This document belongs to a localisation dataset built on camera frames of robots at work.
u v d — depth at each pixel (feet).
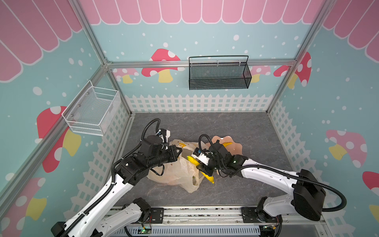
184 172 2.16
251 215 2.44
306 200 1.32
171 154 1.91
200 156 2.23
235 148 3.16
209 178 2.43
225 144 3.17
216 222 2.43
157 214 2.44
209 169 2.28
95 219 1.27
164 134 2.04
